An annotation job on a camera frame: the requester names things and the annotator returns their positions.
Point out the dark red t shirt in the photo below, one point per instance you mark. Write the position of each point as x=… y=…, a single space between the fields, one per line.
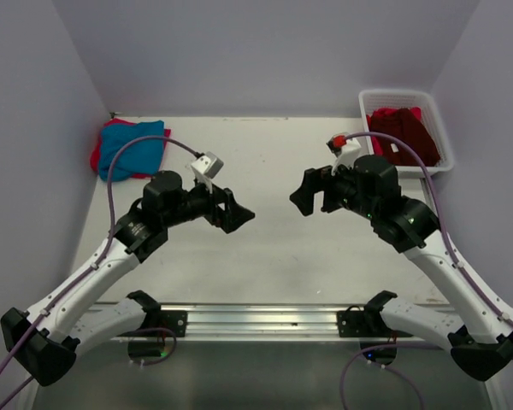
x=406 y=125

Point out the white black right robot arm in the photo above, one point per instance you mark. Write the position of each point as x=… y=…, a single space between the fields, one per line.
x=479 y=335

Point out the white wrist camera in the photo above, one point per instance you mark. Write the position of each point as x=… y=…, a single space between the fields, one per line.
x=204 y=168
x=346 y=150

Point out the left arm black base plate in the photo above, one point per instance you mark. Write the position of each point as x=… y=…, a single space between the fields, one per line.
x=174 y=320

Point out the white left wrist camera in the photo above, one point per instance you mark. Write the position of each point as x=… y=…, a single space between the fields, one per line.
x=204 y=168

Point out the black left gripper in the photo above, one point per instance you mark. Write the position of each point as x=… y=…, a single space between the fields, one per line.
x=219 y=207

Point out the folded pink t shirt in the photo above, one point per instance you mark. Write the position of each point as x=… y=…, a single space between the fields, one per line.
x=96 y=154

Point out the aluminium front rail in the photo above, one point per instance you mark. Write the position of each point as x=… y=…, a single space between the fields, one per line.
x=260 y=323

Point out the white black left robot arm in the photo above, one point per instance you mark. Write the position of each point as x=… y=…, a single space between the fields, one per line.
x=41 y=338

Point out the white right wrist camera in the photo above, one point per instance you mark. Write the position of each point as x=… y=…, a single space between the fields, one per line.
x=346 y=150

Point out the white plastic laundry basket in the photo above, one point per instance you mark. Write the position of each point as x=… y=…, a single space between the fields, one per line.
x=374 y=99

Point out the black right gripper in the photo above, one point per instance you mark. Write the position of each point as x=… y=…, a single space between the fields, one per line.
x=327 y=193

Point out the blue t shirt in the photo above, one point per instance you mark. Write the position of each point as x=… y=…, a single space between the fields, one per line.
x=130 y=149

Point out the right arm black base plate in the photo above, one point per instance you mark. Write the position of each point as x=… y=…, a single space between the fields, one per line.
x=355 y=321

